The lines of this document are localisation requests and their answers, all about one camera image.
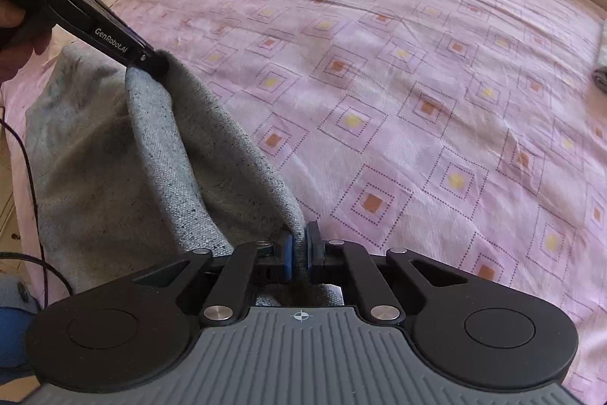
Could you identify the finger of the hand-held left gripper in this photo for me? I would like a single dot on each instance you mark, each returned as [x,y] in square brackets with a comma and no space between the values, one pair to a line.
[95,6]
[111,40]

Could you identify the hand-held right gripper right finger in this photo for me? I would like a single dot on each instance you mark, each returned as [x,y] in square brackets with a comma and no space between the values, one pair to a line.
[310,253]

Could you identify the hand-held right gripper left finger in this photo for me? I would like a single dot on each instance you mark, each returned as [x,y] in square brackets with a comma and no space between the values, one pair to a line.
[287,258]

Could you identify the grey speckled pants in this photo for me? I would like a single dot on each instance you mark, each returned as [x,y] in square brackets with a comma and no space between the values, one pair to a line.
[142,177]

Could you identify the folded grey pants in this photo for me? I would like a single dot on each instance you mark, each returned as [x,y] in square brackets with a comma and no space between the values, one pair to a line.
[601,75]

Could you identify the person's left hand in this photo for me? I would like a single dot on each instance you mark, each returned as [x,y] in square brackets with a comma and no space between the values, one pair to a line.
[19,54]

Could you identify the pink patterned bed sheet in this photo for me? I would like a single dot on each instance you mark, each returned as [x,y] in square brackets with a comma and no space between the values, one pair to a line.
[379,101]

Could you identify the blue cloth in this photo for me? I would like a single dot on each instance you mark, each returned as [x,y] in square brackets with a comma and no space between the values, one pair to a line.
[14,329]

